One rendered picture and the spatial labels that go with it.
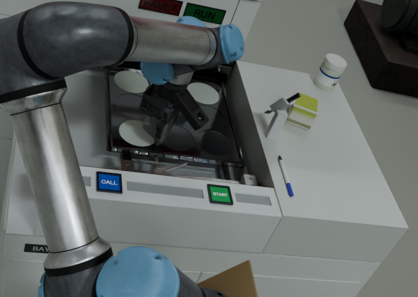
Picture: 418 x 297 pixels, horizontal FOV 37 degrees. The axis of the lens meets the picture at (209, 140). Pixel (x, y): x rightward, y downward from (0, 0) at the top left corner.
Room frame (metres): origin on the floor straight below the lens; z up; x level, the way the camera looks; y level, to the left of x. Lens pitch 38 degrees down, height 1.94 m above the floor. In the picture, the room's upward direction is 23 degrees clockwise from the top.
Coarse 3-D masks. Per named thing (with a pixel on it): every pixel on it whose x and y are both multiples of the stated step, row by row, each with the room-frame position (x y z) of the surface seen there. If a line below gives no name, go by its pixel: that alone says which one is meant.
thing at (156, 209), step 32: (96, 192) 0.94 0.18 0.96; (128, 192) 0.97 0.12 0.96; (160, 192) 1.02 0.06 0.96; (192, 192) 1.06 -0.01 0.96; (256, 192) 1.14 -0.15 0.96; (96, 224) 0.93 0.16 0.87; (128, 224) 0.95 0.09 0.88; (160, 224) 0.98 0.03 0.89; (192, 224) 1.01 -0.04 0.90; (224, 224) 1.04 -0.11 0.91; (256, 224) 1.07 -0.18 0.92
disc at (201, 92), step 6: (192, 84) 1.55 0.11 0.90; (198, 84) 1.56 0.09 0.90; (204, 84) 1.58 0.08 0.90; (192, 90) 1.52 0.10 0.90; (198, 90) 1.53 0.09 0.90; (204, 90) 1.54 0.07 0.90; (210, 90) 1.56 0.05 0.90; (198, 96) 1.50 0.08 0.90; (204, 96) 1.51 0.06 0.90; (210, 96) 1.53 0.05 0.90; (216, 96) 1.54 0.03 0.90; (204, 102) 1.49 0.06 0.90; (210, 102) 1.50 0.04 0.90; (216, 102) 1.51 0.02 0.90
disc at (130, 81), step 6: (120, 72) 1.46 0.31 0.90; (126, 72) 1.48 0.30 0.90; (132, 72) 1.49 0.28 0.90; (114, 78) 1.43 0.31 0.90; (120, 78) 1.44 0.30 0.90; (126, 78) 1.45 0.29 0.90; (132, 78) 1.46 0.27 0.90; (138, 78) 1.47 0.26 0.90; (144, 78) 1.48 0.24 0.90; (120, 84) 1.41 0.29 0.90; (126, 84) 1.42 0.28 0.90; (132, 84) 1.43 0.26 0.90; (138, 84) 1.44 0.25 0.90; (144, 84) 1.46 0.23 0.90; (126, 90) 1.40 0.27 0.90; (132, 90) 1.41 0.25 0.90; (138, 90) 1.42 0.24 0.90; (144, 90) 1.43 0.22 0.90
